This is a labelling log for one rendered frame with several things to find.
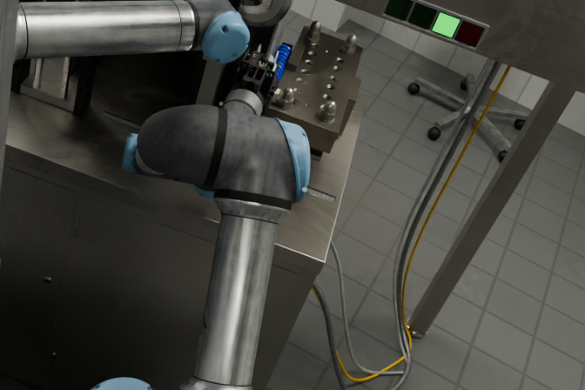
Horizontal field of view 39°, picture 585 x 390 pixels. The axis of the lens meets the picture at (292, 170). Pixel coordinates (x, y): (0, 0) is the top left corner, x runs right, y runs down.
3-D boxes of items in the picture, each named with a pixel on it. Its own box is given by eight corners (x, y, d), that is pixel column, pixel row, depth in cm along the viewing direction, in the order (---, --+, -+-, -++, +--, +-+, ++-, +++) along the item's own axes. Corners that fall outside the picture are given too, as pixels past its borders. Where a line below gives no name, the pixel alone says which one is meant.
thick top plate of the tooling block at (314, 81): (260, 128, 181) (268, 106, 177) (297, 44, 212) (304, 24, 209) (329, 154, 181) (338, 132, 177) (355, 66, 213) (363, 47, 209)
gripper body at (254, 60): (283, 58, 168) (269, 90, 159) (272, 91, 173) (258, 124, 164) (248, 45, 168) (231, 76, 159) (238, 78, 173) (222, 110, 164)
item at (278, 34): (254, 90, 181) (278, 18, 170) (278, 42, 200) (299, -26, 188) (257, 91, 181) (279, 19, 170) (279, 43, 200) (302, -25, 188)
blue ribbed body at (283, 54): (256, 97, 183) (260, 84, 180) (277, 51, 200) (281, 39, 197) (271, 102, 183) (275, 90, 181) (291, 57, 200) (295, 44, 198)
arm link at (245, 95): (252, 137, 161) (212, 122, 161) (258, 124, 164) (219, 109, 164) (262, 107, 156) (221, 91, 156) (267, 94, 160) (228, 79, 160)
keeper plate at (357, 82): (332, 134, 198) (348, 97, 191) (339, 112, 206) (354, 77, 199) (343, 137, 198) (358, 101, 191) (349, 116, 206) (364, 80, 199)
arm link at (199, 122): (128, 168, 112) (117, 182, 160) (207, 183, 115) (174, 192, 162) (144, 85, 113) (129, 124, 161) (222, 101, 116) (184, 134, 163)
